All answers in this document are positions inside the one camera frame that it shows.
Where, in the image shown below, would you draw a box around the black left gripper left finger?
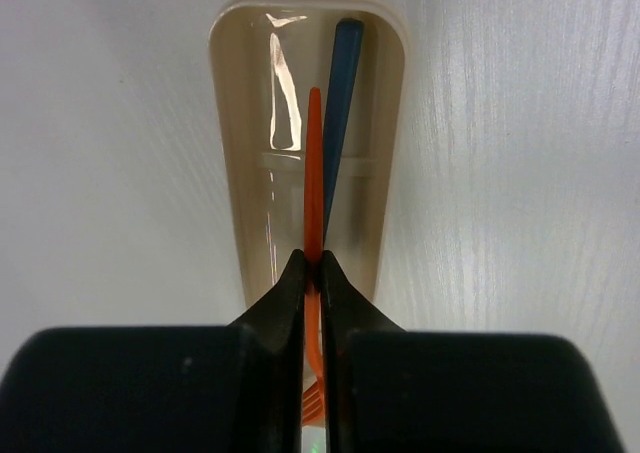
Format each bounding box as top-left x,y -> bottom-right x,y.
1,250 -> 306,452

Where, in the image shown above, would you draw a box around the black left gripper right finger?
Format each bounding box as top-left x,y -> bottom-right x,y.
319,252 -> 623,452

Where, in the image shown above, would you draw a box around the orange plastic fork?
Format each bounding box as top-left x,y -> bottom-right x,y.
302,87 -> 325,426

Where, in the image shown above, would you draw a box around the dark blue chopstick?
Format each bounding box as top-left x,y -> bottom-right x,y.
323,18 -> 364,239

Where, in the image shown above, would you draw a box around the beige utensil case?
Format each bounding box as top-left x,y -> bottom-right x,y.
209,0 -> 408,304

